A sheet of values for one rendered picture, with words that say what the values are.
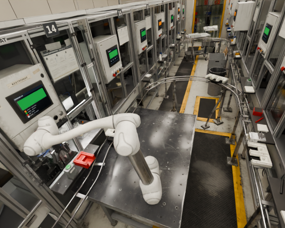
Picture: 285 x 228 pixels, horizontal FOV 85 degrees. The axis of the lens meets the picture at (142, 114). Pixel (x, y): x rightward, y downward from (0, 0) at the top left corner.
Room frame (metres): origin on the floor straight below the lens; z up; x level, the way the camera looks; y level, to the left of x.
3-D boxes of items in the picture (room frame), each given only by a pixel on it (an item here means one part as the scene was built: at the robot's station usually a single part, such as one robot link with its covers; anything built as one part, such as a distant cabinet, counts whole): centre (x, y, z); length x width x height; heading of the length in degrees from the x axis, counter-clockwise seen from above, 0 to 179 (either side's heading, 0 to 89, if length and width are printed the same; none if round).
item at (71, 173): (0.86, 0.69, 0.97); 0.08 x 0.08 x 0.12; 65
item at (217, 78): (2.50, -1.38, 0.84); 0.37 x 0.14 x 0.10; 33
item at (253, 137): (1.02, -1.08, 0.92); 0.13 x 0.10 x 0.09; 65
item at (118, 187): (1.32, 0.00, 0.66); 1.50 x 1.06 x 0.04; 155
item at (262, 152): (0.92, -1.03, 0.84); 0.37 x 0.14 x 0.10; 155
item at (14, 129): (1.00, 0.85, 1.60); 0.42 x 0.29 x 0.46; 155
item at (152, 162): (0.88, -0.01, 0.85); 0.18 x 0.16 x 0.22; 177
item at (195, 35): (6.15, -2.40, 0.48); 0.88 x 0.56 x 0.96; 83
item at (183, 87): (5.38, -1.81, 0.01); 5.85 x 0.59 x 0.01; 155
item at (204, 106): (2.82, -1.47, 0.01); 1.00 x 0.55 x 0.01; 155
